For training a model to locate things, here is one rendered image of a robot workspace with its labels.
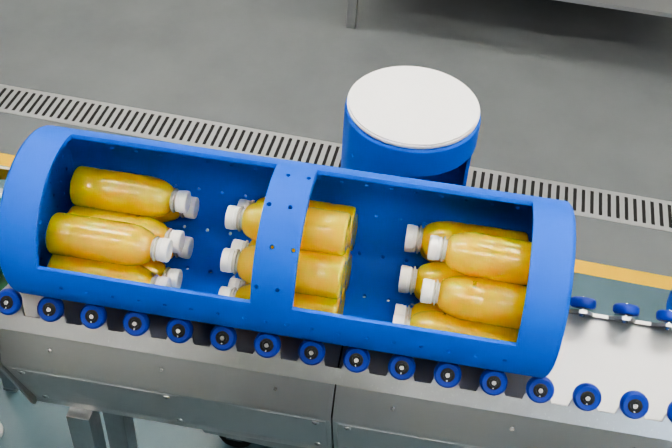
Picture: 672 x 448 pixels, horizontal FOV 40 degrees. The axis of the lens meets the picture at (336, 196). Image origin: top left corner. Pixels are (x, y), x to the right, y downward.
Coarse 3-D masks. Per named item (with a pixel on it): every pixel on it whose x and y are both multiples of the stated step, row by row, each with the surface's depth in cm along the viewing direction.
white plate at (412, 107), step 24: (384, 72) 201; (408, 72) 202; (432, 72) 202; (360, 96) 195; (384, 96) 195; (408, 96) 195; (432, 96) 196; (456, 96) 196; (360, 120) 189; (384, 120) 189; (408, 120) 189; (432, 120) 190; (456, 120) 190; (408, 144) 184; (432, 144) 184
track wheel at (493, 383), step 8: (480, 376) 152; (488, 376) 151; (496, 376) 150; (504, 376) 150; (480, 384) 151; (488, 384) 151; (496, 384) 151; (504, 384) 150; (488, 392) 151; (496, 392) 151
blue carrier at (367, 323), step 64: (64, 128) 154; (64, 192) 166; (192, 192) 167; (256, 192) 165; (320, 192) 162; (384, 192) 159; (448, 192) 146; (0, 256) 145; (192, 256) 167; (256, 256) 139; (192, 320) 151; (256, 320) 145; (320, 320) 142; (384, 320) 160
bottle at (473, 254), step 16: (448, 240) 146; (464, 240) 144; (480, 240) 144; (496, 240) 144; (512, 240) 144; (448, 256) 144; (464, 256) 143; (480, 256) 143; (496, 256) 143; (512, 256) 142; (528, 256) 142; (464, 272) 145; (480, 272) 144; (496, 272) 143; (512, 272) 143; (528, 272) 142
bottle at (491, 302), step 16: (448, 288) 144; (464, 288) 143; (480, 288) 143; (496, 288) 143; (512, 288) 143; (448, 304) 144; (464, 304) 143; (480, 304) 143; (496, 304) 142; (512, 304) 142; (480, 320) 144; (496, 320) 143; (512, 320) 142
